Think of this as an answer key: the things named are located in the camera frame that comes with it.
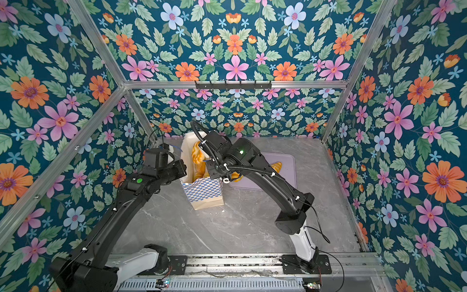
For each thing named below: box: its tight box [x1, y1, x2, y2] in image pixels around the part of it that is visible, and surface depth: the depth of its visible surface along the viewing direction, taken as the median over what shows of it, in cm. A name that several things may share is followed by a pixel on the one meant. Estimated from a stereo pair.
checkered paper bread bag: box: [179, 132, 224, 210], surface depth 80 cm
